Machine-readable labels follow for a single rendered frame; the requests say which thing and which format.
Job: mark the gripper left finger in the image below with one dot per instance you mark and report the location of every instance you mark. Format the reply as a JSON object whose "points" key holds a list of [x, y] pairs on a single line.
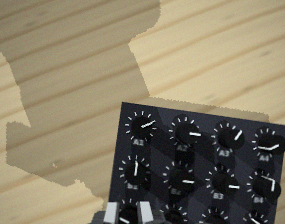
{"points": [[110, 216]]}

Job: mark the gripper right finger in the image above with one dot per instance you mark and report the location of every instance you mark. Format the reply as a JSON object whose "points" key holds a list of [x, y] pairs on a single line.
{"points": [[148, 217]]}

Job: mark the black knob box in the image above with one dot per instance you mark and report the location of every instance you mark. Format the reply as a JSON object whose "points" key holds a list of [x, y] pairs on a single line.
{"points": [[154, 149]]}

